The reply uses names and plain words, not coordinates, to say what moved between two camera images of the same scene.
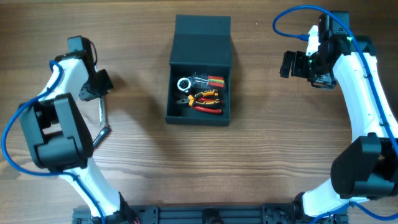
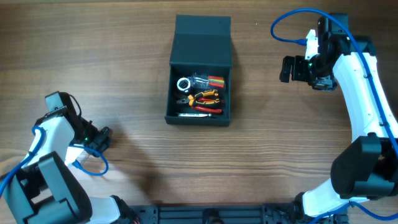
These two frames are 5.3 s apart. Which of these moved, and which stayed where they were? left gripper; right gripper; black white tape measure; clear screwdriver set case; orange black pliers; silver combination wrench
Moved: silver combination wrench; left gripper
Stayed: right gripper; black white tape measure; clear screwdriver set case; orange black pliers
